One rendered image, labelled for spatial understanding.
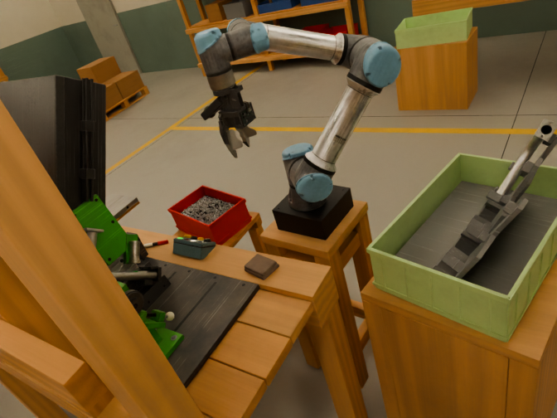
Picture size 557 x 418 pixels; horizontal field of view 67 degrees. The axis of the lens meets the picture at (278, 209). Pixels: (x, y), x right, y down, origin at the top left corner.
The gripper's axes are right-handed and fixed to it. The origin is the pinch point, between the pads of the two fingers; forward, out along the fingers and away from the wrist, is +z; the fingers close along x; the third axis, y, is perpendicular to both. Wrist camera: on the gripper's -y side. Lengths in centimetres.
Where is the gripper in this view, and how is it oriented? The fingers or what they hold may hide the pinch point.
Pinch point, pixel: (239, 148)
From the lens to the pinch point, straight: 134.1
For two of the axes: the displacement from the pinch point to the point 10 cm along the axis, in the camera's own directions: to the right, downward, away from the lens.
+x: 5.0, -5.8, 6.4
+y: 8.3, 1.0, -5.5
